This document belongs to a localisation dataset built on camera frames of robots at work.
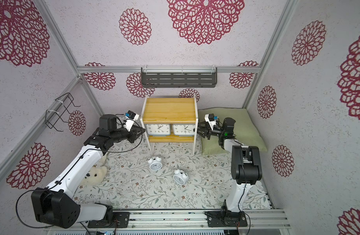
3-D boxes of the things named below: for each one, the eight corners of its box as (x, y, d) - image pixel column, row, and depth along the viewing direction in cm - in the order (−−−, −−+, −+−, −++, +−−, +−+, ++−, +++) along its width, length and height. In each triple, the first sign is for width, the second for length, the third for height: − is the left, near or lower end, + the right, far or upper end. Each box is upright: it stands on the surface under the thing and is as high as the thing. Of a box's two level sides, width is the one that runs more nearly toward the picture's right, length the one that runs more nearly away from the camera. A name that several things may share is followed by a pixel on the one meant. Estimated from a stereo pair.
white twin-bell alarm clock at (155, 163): (149, 171, 93) (147, 164, 86) (150, 163, 96) (148, 156, 89) (162, 171, 93) (160, 164, 86) (162, 163, 96) (161, 156, 89)
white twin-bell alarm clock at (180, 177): (172, 181, 89) (172, 174, 81) (176, 174, 91) (176, 167, 84) (184, 187, 87) (185, 181, 79) (187, 180, 89) (188, 173, 82)
